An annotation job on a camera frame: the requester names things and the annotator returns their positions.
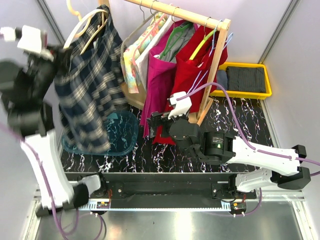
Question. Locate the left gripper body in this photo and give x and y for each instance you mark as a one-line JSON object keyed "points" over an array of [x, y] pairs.
{"points": [[45, 69]]}

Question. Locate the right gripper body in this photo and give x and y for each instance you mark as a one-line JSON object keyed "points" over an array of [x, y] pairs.
{"points": [[167, 121]]}

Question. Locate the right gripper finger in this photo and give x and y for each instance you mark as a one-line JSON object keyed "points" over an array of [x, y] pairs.
{"points": [[159, 131], [155, 120]]}

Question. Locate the navy plaid skirt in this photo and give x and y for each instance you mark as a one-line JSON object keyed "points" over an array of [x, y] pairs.
{"points": [[90, 89]]}

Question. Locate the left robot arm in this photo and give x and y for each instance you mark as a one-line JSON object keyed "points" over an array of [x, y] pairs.
{"points": [[30, 117]]}

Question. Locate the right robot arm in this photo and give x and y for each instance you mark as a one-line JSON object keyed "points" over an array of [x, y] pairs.
{"points": [[277, 167]]}

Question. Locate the magenta skirt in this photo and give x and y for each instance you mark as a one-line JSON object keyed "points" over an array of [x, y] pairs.
{"points": [[160, 77]]}

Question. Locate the red skirt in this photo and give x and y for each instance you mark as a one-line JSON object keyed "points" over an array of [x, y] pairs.
{"points": [[191, 74]]}

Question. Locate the green hanger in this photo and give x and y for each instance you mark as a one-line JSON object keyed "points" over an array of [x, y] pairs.
{"points": [[175, 35]]}

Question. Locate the yellow-green hanger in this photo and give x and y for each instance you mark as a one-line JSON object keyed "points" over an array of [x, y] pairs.
{"points": [[198, 48]]}

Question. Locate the grey hanger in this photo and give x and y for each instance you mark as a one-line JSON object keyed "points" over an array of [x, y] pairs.
{"points": [[131, 35]]}

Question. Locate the pink hanger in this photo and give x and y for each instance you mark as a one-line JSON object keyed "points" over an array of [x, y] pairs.
{"points": [[148, 35]]}

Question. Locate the wooden clothes rack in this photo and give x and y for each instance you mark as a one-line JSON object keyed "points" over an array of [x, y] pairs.
{"points": [[208, 22]]}

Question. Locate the teal transparent basin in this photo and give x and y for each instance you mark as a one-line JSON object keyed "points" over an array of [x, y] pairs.
{"points": [[122, 128]]}

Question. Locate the white garment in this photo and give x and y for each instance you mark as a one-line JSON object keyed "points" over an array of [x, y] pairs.
{"points": [[143, 60]]}

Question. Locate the floral pastel garment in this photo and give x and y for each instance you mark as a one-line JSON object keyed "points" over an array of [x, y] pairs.
{"points": [[130, 73]]}

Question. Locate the blue-grey folded cloth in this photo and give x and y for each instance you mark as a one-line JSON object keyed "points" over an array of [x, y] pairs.
{"points": [[222, 79]]}

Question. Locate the grey garment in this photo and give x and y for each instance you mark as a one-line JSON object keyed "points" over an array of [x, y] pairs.
{"points": [[171, 56]]}

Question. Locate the dark striped folded cloth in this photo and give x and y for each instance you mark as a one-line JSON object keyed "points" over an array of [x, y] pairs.
{"points": [[246, 79]]}

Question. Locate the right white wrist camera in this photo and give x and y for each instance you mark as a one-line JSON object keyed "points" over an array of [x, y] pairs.
{"points": [[181, 104]]}

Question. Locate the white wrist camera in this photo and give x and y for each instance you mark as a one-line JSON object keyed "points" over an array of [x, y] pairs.
{"points": [[181, 104], [28, 38]]}

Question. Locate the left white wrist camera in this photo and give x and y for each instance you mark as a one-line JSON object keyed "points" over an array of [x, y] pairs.
{"points": [[28, 38]]}

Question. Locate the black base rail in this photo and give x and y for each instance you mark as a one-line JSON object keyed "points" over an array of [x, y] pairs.
{"points": [[166, 192]]}

